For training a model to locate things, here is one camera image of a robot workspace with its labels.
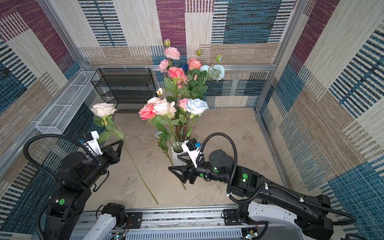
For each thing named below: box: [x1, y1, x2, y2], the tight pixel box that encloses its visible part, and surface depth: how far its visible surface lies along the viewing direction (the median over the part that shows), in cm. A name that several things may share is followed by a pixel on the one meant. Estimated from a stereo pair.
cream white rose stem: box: [90, 103, 159, 205], surface depth 60 cm
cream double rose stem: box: [147, 87, 178, 145], surface depth 61 cm
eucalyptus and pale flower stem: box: [200, 54, 225, 88], surface depth 74 cm
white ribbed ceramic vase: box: [171, 141, 190, 166], surface depth 75 cm
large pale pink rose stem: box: [179, 98, 189, 127], surface depth 65 cm
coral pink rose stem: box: [138, 104, 176, 148], surface depth 63 cm
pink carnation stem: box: [159, 38, 181, 73], surface depth 72 cm
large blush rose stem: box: [152, 98, 180, 152], surface depth 63 cm
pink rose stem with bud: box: [188, 49, 202, 71], surface depth 80 cm
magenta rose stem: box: [168, 67, 185, 94], surface depth 74 cm
